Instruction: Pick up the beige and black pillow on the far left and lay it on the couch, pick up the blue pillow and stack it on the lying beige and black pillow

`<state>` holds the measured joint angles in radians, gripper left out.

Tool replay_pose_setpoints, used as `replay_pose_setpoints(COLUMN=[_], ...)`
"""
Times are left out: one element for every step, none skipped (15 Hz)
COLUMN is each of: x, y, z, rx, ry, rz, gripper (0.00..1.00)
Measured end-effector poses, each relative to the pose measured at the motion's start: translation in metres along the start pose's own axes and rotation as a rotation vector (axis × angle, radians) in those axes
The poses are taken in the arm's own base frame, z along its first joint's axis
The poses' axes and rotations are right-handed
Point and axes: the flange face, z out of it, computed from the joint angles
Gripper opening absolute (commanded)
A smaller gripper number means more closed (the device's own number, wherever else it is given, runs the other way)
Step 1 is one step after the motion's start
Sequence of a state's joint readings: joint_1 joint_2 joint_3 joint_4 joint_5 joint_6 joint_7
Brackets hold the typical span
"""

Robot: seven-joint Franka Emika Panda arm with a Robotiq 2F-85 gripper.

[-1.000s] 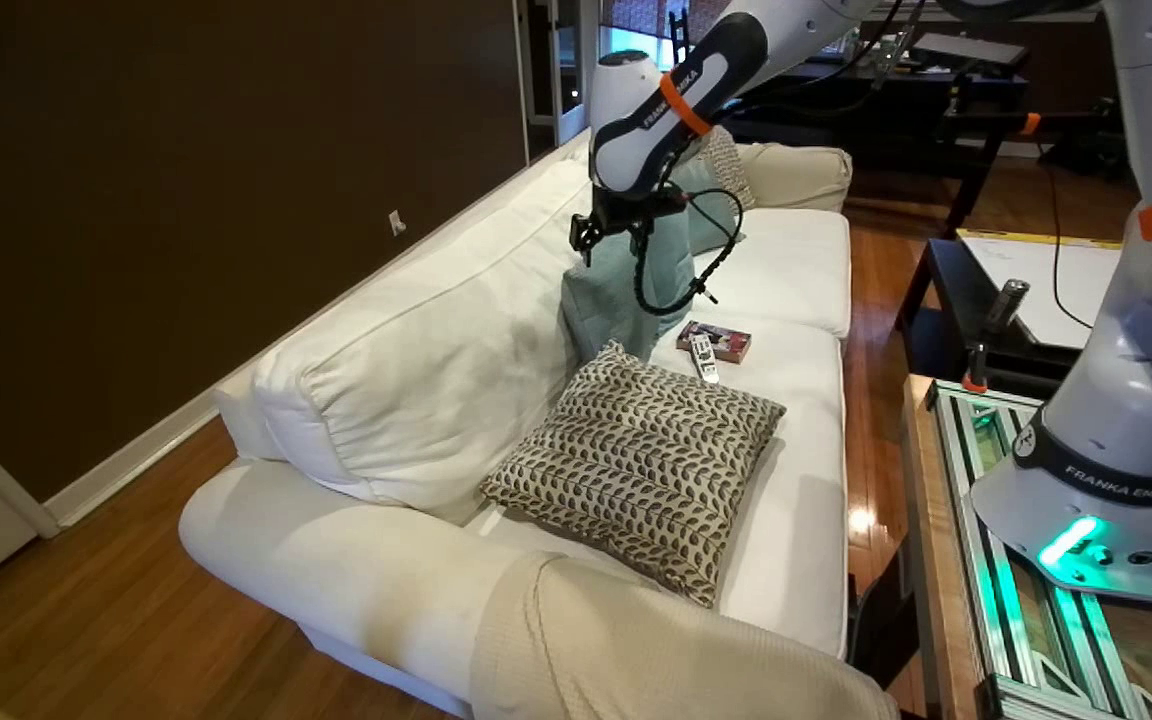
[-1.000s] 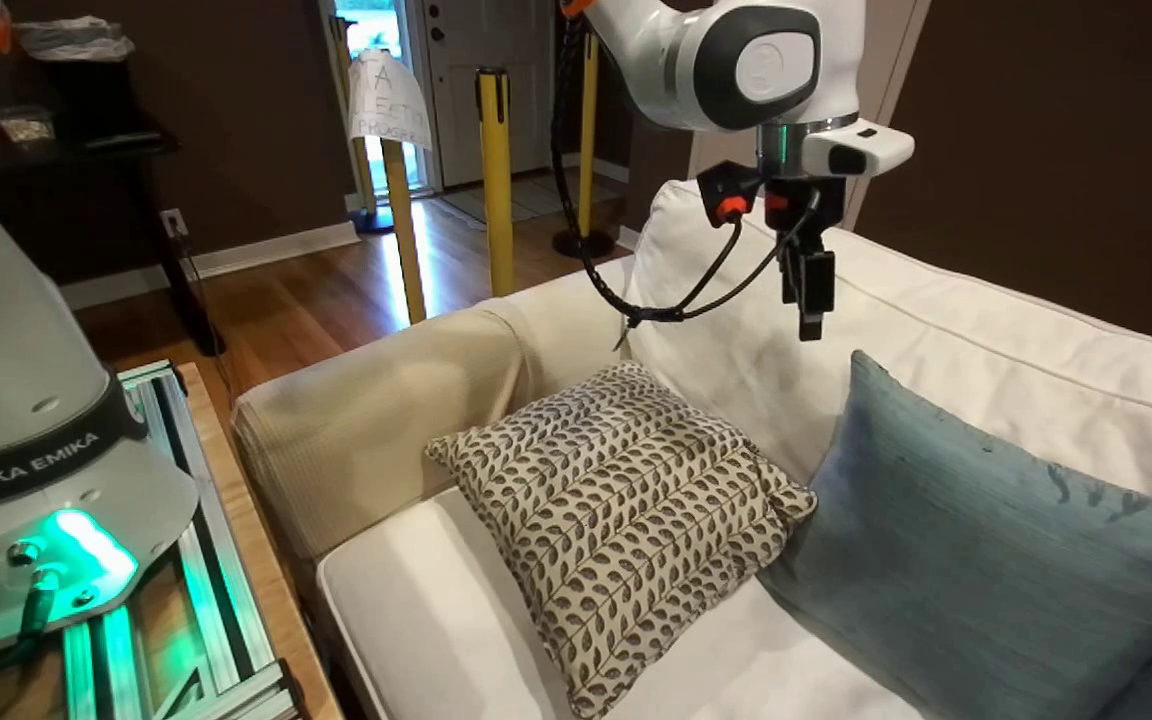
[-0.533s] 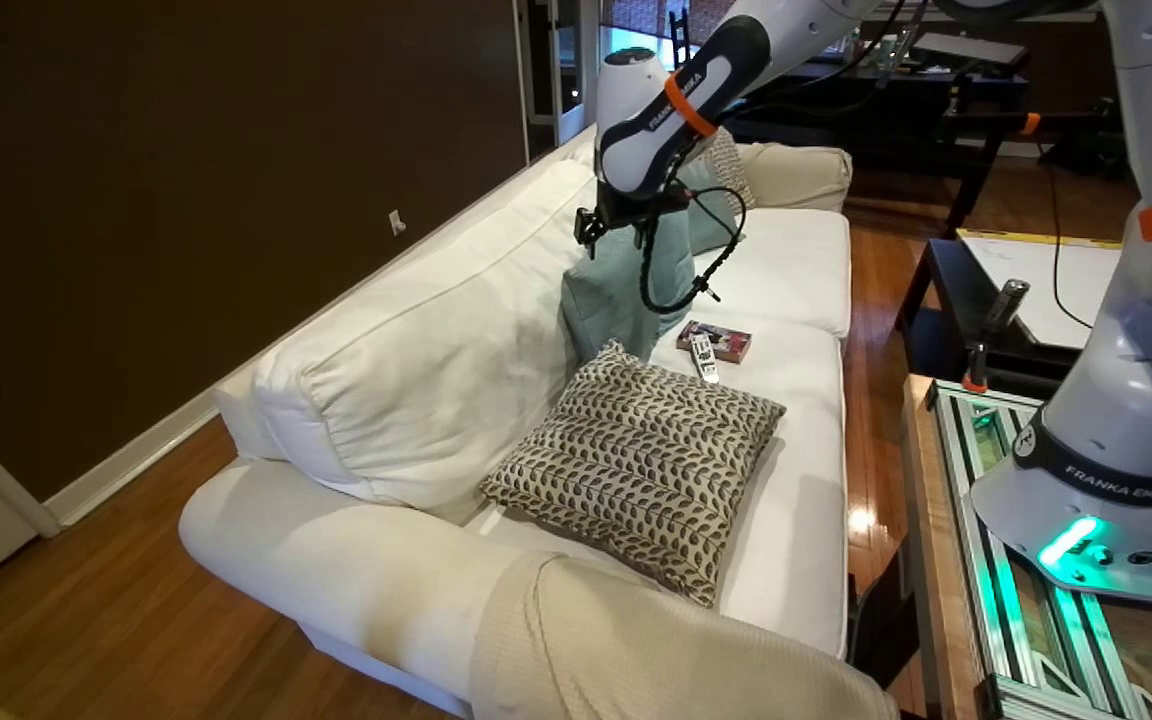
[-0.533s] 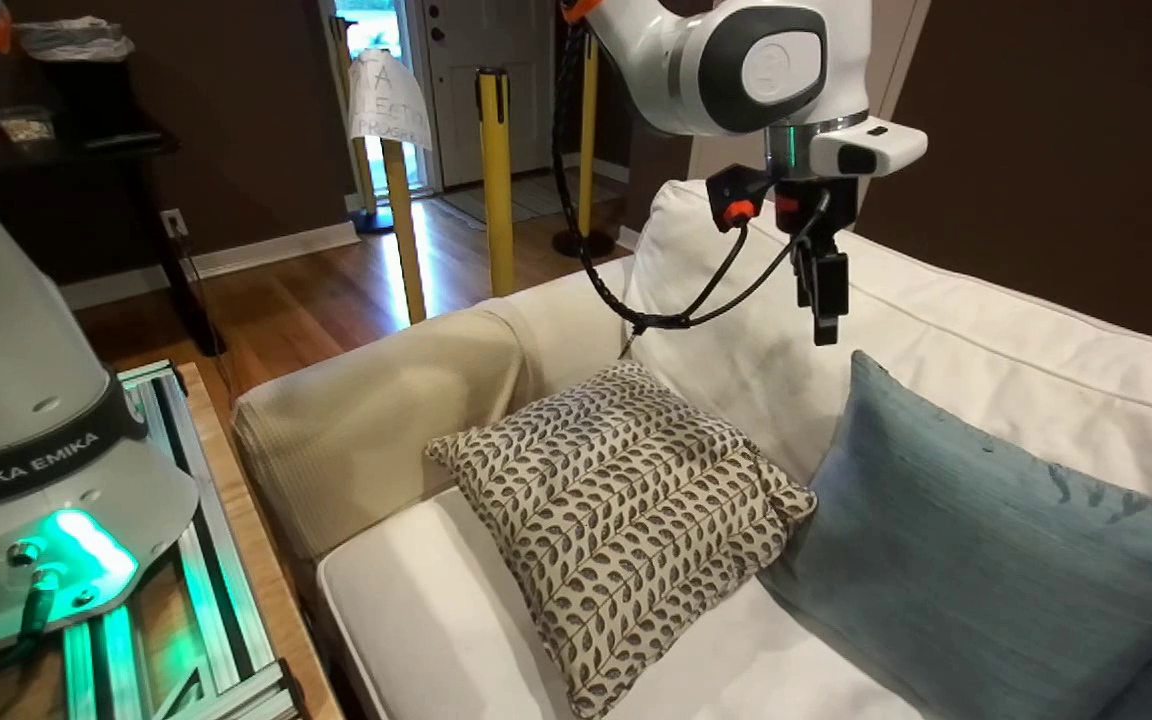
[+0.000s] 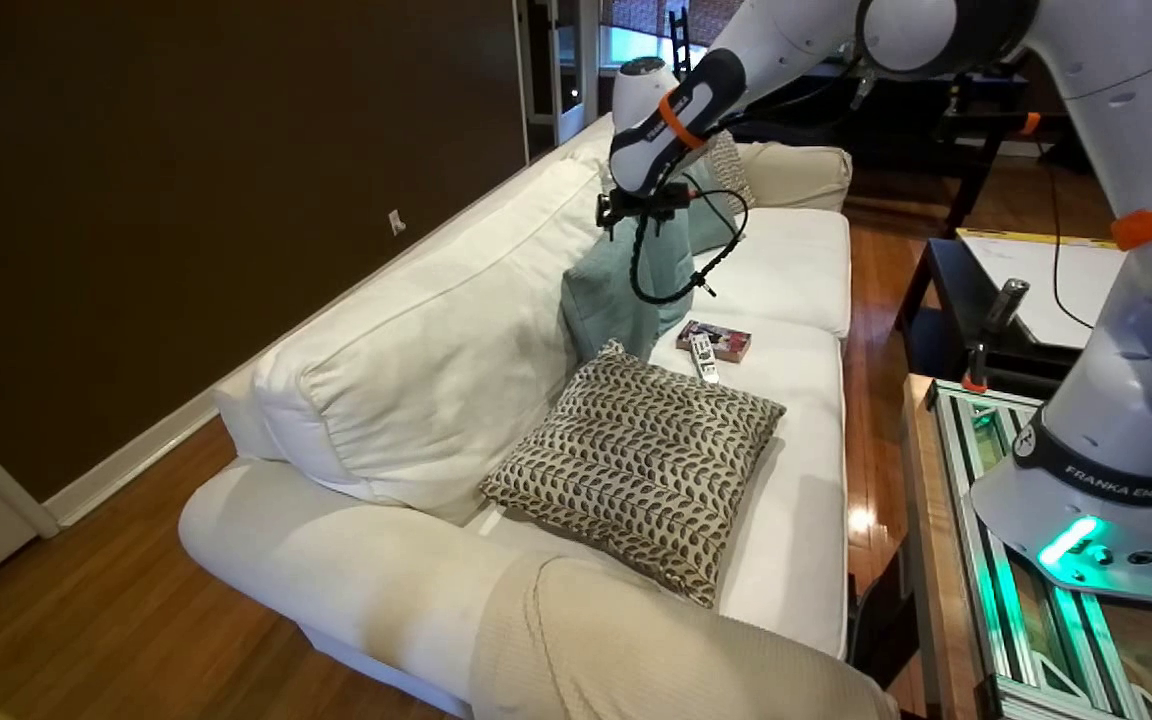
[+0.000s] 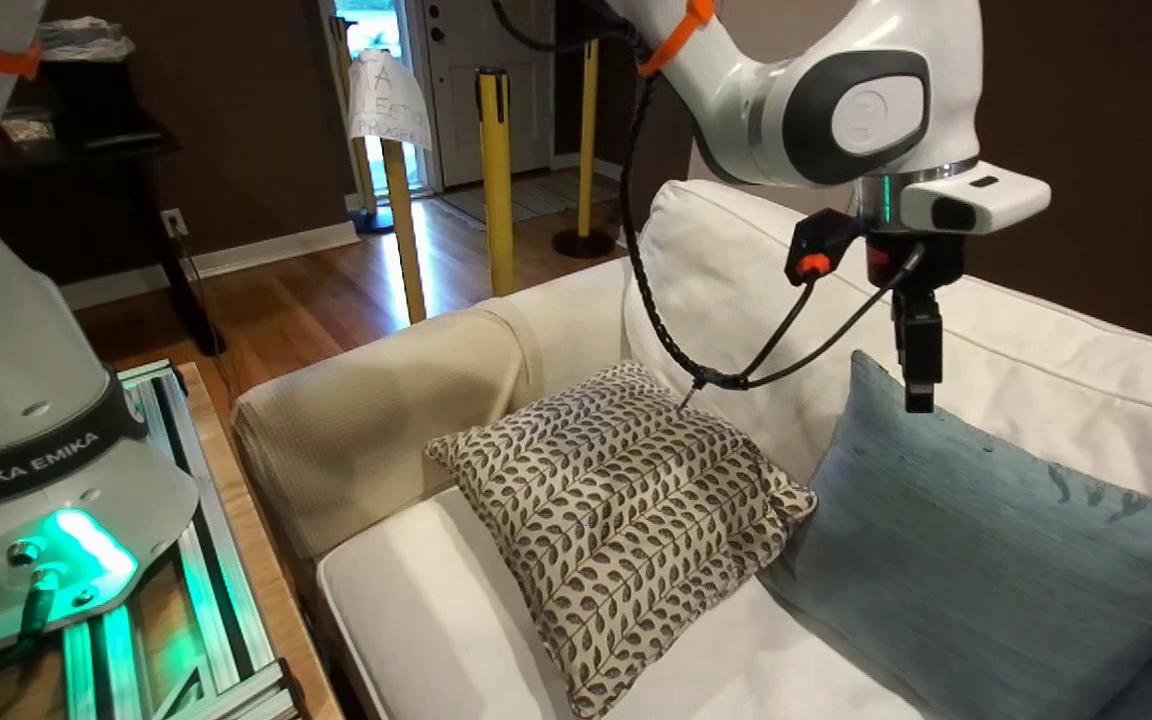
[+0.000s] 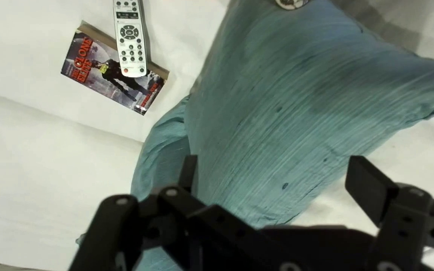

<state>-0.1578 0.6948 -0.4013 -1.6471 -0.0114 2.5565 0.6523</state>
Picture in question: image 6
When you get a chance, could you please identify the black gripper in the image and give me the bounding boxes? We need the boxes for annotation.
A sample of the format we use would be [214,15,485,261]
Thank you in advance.
[862,225,970,415]

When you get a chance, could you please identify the beige black leaf-pattern pillow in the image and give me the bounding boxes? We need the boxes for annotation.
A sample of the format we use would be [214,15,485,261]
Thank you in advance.
[424,358,820,720]

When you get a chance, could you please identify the white couch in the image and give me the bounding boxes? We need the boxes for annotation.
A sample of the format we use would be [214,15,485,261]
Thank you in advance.
[227,177,1152,720]

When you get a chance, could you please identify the white panel door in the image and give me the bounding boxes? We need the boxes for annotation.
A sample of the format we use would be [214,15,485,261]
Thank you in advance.
[415,0,566,192]

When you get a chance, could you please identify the white plastic cover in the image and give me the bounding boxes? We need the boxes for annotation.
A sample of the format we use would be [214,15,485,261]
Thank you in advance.
[340,47,434,160]

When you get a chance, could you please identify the wooden table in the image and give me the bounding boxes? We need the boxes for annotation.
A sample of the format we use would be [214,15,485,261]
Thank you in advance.
[171,357,346,720]

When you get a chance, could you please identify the black side table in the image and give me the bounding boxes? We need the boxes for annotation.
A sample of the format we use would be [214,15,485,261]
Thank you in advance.
[0,111,227,358]

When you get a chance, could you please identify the black box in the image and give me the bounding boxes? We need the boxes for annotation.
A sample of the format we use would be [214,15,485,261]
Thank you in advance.
[31,54,145,138]

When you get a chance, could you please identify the white crumpled cloth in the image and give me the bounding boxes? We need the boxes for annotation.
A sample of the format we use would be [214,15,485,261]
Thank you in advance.
[31,13,139,68]

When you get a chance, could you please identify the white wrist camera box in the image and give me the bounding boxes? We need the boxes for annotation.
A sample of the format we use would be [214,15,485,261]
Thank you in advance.
[891,156,1057,241]

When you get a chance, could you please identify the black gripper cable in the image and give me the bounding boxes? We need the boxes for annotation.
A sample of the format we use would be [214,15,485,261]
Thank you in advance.
[616,63,930,400]

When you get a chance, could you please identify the thin yellow post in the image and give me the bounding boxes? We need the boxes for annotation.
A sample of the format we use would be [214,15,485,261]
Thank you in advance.
[549,32,624,262]

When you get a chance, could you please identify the thick yellow post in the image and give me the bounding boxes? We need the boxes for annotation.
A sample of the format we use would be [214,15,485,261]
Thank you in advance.
[473,68,520,300]

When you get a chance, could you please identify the wooden post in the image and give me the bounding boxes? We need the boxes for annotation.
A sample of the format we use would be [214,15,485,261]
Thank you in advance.
[379,133,432,327]

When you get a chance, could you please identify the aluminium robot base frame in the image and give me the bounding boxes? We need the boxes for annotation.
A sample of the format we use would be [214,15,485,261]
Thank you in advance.
[0,357,304,720]

